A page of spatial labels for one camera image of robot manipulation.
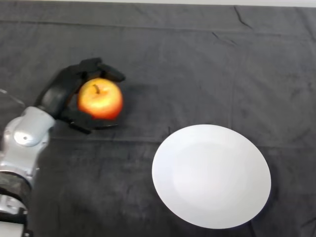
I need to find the red yellow apple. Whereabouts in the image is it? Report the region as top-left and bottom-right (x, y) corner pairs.
(77, 78), (123, 120)

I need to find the black cloth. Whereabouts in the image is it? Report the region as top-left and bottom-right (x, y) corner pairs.
(0, 1), (316, 237)

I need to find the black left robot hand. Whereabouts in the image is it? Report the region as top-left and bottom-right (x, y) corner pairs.
(35, 57), (126, 135)

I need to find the white round plate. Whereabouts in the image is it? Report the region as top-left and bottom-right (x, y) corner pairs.
(152, 124), (272, 230)

